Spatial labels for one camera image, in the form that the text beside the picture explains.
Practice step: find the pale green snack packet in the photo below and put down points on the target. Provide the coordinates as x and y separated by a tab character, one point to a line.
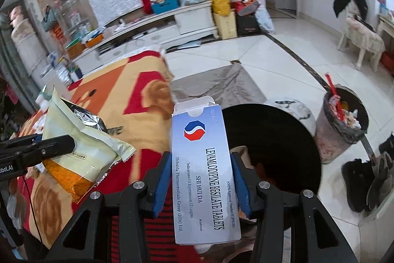
83	142

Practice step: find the orange snack packet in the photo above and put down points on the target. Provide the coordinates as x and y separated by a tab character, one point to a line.
70	181

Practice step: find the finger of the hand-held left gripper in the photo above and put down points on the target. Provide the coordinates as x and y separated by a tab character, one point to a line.
52	147
18	139

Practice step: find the black shoes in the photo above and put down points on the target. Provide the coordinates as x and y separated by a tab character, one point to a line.
357	186

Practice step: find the black shopping bag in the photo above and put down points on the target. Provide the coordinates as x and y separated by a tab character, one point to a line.
247	25

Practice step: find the grey trash bin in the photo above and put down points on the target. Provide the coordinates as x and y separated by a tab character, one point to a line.
332	139

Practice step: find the red gift bag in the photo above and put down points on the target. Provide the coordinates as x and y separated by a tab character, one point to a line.
247	5

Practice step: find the printed orange red blanket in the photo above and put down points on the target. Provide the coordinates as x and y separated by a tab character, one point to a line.
135	90

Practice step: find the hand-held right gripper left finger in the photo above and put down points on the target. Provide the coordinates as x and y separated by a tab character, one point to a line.
161	189

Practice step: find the white chair floral cover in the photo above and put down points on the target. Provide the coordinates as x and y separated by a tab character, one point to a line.
363	35

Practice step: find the white printed plastic bag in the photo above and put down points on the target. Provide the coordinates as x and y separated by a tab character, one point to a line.
264	21

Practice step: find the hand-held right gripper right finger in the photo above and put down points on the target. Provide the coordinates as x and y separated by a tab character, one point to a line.
243	192

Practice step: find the striped tote bag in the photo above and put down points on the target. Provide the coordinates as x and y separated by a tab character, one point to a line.
50	18

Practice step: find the red stick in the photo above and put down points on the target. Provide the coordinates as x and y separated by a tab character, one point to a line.
334	93

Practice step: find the beige paper bag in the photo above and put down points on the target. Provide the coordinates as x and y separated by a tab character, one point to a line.
226	24

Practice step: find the grey slippers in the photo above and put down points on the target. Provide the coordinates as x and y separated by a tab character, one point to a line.
381	179

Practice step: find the white blue medicine box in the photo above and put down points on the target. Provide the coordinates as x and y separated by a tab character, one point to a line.
203	173

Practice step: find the lace covered standing appliance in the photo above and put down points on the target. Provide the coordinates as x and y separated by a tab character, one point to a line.
23	35

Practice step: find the small red wall decoration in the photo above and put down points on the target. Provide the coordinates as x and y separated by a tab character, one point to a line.
57	33

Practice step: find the cat print floor mat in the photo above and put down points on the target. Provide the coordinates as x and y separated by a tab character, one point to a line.
295	113

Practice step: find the grey floor rug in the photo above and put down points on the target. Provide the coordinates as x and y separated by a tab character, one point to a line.
215	87

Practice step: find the yellow bag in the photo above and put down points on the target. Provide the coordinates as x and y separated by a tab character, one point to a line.
220	4

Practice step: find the red striped garment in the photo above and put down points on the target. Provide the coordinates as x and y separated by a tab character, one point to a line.
157	238

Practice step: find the white tv cabinet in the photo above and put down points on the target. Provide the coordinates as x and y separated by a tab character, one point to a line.
147	32

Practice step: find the blue plastic basket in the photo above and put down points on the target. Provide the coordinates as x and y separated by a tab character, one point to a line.
164	6

